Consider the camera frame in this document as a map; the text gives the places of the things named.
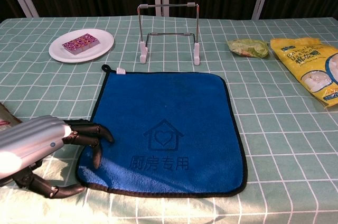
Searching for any yellow marshmallow bag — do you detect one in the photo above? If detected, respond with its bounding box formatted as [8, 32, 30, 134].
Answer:
[269, 36, 338, 109]

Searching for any beige and red snack packet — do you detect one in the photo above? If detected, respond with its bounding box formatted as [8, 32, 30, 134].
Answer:
[0, 101, 23, 133]

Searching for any white round plate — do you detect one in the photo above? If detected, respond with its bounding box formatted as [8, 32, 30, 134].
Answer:
[48, 28, 115, 63]

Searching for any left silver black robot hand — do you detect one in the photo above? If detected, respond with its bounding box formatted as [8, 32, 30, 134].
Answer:
[0, 115, 115, 200]

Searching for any pink sprinkled cake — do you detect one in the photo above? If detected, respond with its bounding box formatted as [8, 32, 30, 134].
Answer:
[62, 33, 101, 55]

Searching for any blue and grey microfiber towel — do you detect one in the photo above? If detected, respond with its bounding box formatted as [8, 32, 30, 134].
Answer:
[76, 64, 248, 199]

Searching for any green crumpled snack packet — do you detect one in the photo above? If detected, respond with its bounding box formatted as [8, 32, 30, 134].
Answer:
[227, 38, 270, 59]

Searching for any metal wire rack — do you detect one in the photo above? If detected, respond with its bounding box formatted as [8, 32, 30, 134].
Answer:
[137, 2, 201, 66]

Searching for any green checked tablecloth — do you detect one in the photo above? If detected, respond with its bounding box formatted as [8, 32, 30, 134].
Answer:
[0, 16, 338, 224]

